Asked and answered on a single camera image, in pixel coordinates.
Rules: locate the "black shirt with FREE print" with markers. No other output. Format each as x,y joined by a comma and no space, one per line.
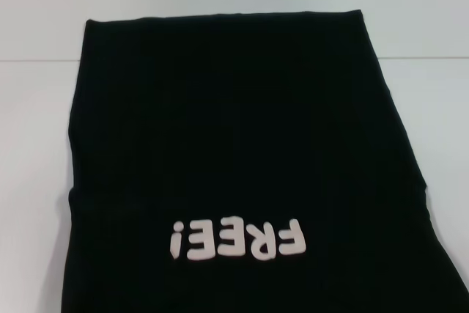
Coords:
238,144

